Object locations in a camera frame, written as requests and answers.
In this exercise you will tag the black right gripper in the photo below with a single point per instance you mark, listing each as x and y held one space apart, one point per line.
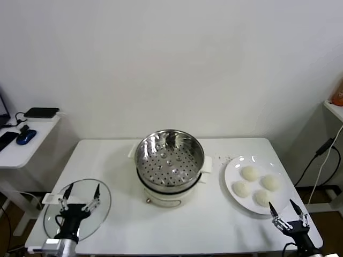
300 230

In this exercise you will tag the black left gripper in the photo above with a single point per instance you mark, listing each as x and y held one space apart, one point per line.
73 211

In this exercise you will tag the white steamed baozi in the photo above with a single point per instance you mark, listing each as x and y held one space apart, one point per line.
241 189
270 182
250 173
264 198

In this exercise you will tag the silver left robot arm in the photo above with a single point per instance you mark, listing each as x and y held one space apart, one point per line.
70 249

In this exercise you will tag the stainless steel steamer basket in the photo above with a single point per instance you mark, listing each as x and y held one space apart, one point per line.
160 166

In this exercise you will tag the glass pot lid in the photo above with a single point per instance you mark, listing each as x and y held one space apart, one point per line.
103 211

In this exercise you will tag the white round plate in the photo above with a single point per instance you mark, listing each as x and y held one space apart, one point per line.
280 171

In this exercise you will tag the white side table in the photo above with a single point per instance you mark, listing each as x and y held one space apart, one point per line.
26 152

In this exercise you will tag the flat white box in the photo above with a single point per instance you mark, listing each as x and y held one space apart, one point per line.
52 119

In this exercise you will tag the blue computer mouse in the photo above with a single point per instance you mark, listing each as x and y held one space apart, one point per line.
25 137

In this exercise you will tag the white electric pot base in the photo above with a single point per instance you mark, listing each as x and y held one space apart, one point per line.
166 199

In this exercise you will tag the small black device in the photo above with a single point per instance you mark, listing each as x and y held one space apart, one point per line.
24 128

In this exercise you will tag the flat black box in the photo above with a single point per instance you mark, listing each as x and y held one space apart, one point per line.
41 112

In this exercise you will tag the black smartphone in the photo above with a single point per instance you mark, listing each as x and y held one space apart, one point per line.
6 139

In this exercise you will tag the white shelf board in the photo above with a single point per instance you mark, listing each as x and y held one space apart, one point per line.
335 108

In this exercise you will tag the white desk foot frame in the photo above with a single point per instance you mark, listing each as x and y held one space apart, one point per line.
321 207

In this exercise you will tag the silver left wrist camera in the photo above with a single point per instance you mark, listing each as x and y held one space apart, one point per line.
52 245

